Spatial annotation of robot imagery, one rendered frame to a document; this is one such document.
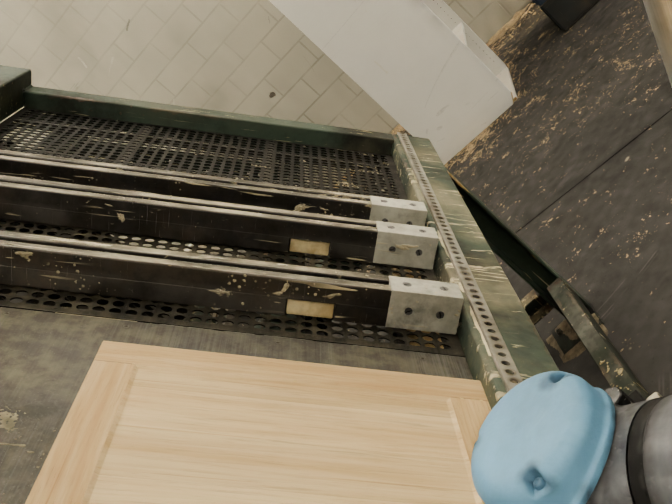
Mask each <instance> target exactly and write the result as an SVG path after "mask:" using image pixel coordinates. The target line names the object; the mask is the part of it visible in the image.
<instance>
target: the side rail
mask: <svg viewBox="0 0 672 504"><path fill-rule="evenodd" d="M24 93H25V105H24V108H28V109H36V110H44V111H51V112H59V113H67V114H75V115H82V116H90V117H98V118H105V119H113V120H121V121H128V122H136V123H144V124H151V125H159V126H167V127H175V128H182V129H190V130H198V131H205V132H213V133H221V134H228V135H236V136H244V137H252V138H259V139H267V140H275V141H282V142H290V143H298V144H305V145H313V146H321V147H328V148H336V149H344V150H352V151H359V152H367V153H375V154H382V155H390V156H392V155H391V150H392V145H393V143H394V138H393V136H392V134H390V133H382V132H375V131H367V130H360V129H352V128H345V127H337V126H329V125H322V124H314V123H307V122H299V121H292V120H284V119H277V118H269V117H261V116H254V115H246V114H239V113H231V112H224V111H216V110H209V109H201V108H193V107H186V106H178V105H171V104H163V103H156V102H148V101H141V100H133V99H125V98H118V97H110V96H103V95H95V94H88V93H80V92H73V91H65V90H57V89H50V88H42V87H35V86H32V87H31V88H29V89H28V90H26V91H24Z"/></svg>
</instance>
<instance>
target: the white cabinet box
mask: <svg viewBox="0 0 672 504"><path fill-rule="evenodd" d="M269 1H270V2H271V3H272V4H273V5H274V6H275V7H276V8H277V9H278V10H279V11H280V12H281V13H283V14H284V15H285V16H286V17H287V18H288V19H289V20H290V21H291V22H292V23H293V24H294V25H295V26H296V27H297V28H298V29H299V30H301V31H302V32H303V33H304V34H305V35H306V36H307V37H308V38H309V39H310V40H311V41H312V42H313V43H314V44H315V45H316V46H318V47H319V48H320V49H321V50H322V51H323V52H324V53H325V54H326V55H327V56H328V57H329V58H330V59H331V60H332V61H333V62H334V63H336V64H337V65H338V66H339V67H340V68H341V69H342V70H343V71H344V72H345V73H346V74H347V75H348V76H349V77H350V78H351V79H352V80H354V81H355V82H356V83H357V84H358V85H359V86H360V87H361V88H362V89H363V90H364V91H365V92H366V93H367V94H368V95H369V96H370V97H372V98H373V99H374V100H375V101H376V102H377V103H378V104H379V105H380V106H381V107H382V108H383V109H384V110H385V111H386V112H387V113H388V114H390V115H391V116H392V117H393V118H394V119H395V120H396V121H397V122H398V123H399V124H400V125H401V126H402V127H403V128H404V129H405V130H406V131H408V132H409V133H410V134H411V135H412V136H413V137H420V138H428V139H429V140H430V141H431V143H432V145H433V147H434V148H435V150H436V152H437V154H438V156H439V157H440V159H441V161H442V163H443V164H444V165H445V164H446V163H447V162H448V161H449V160H450V159H451V158H453V157H454V156H455V155H456V154H457V153H458V152H459V151H461V150H462V149H463V148H464V147H465V146H466V145H467V144H468V143H470V142H471V141H472V140H473V139H474V138H475V137H476V136H478V135H479V134H480V133H481V132H482V131H483V130H484V129H485V128H487V127H488V126H489V125H490V124H491V123H492V122H493V121H495V120H496V119H497V118H498V117H499V116H500V115H501V114H503V113H504V112H505V111H506V110H507V109H508V108H509V107H510V106H512V105H513V104H514V102H515V101H516V100H517V99H518V98H517V95H516V91H515V88H514V85H513V82H512V78H511V75H510V72H509V69H508V68H507V66H506V64H505V63H504V62H503V61H502V60H501V59H500V58H499V57H498V56H497V55H496V54H495V53H494V52H493V51H492V50H491V49H490V48H489V47H488V46H487V45H486V44H485V43H484V42H483V41H482V40H481V39H480V38H479V37H478V36H477V35H476V34H475V33H474V32H473V31H472V30H471V28H470V27H469V26H468V25H467V24H466V23H465V22H464V21H463V20H462V19H461V18H460V17H459V16H458V15H457V14H456V13H455V12H454V11H453V10H452V9H451V8H450V7H449V6H448V5H447V4H446V3H445V2H444V1H443V0H269Z"/></svg>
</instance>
